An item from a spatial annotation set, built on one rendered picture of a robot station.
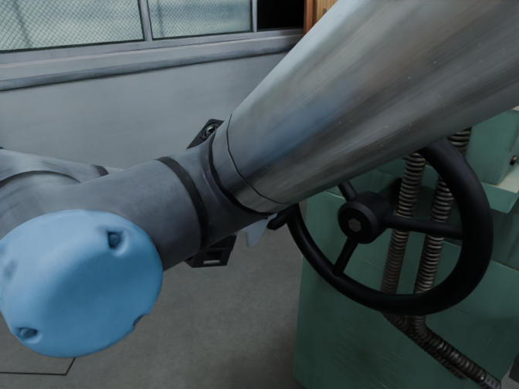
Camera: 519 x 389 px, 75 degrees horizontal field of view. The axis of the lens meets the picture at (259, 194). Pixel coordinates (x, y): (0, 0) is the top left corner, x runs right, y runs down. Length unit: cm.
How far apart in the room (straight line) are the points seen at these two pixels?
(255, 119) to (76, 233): 10
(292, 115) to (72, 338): 15
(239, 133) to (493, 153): 34
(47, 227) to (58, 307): 4
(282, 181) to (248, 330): 119
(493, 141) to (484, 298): 30
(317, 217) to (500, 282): 35
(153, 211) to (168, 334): 118
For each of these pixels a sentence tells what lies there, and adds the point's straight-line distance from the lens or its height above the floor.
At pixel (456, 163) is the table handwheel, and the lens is 39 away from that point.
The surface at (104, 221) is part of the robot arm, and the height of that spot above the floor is 96.
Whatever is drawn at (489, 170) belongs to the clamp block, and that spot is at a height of 89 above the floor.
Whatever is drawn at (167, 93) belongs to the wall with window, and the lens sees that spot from 168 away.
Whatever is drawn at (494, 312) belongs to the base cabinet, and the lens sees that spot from 70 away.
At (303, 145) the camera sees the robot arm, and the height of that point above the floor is 100.
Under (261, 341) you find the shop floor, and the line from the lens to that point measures 132.
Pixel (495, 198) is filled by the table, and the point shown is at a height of 86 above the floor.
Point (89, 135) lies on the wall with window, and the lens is 157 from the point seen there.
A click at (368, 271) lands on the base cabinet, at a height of 57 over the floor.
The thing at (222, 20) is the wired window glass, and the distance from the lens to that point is 191.
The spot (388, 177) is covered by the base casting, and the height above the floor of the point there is 79.
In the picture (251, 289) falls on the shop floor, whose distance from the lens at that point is 149.
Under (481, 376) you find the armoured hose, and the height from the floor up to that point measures 58.
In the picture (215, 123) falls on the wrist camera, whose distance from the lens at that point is 39.
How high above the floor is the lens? 106
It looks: 30 degrees down
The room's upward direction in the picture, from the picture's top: straight up
